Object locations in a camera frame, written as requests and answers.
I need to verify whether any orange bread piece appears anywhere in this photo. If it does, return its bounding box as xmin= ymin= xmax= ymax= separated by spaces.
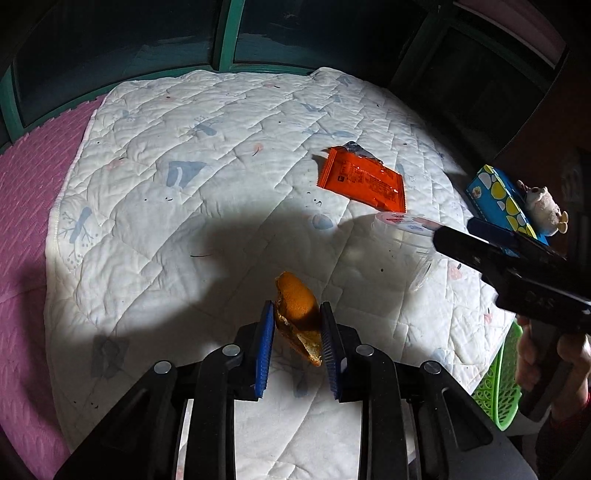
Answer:
xmin=273 ymin=272 xmax=322 ymax=367

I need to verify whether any round labelled plastic container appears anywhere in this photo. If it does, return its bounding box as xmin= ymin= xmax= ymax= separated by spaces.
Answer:
xmin=370 ymin=212 xmax=442 ymax=292

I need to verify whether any orange snack wrapper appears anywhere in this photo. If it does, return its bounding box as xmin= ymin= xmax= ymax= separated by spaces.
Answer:
xmin=317 ymin=141 xmax=407 ymax=213

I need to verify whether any green mesh trash basket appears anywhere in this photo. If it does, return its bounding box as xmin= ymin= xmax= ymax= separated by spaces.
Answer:
xmin=472 ymin=321 xmax=522 ymax=431

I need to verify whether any person's right hand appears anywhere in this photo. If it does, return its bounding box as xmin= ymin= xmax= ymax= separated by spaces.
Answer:
xmin=516 ymin=315 xmax=590 ymax=422

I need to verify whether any beige plush toy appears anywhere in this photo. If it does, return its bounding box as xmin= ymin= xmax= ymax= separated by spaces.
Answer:
xmin=517 ymin=180 xmax=569 ymax=237

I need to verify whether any blue yellow dotted shoe box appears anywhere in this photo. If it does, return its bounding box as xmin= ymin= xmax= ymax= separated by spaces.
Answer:
xmin=466 ymin=164 xmax=548 ymax=245

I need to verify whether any white quilted mattress pad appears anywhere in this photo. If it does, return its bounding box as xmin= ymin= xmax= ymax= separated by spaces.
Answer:
xmin=43 ymin=66 xmax=518 ymax=480

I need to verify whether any pink foam mat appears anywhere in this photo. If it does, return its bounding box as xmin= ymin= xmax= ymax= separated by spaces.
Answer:
xmin=1 ymin=98 xmax=102 ymax=479

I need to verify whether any green window frame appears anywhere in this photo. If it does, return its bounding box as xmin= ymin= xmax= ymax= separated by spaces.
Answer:
xmin=1 ymin=1 xmax=335 ymax=149

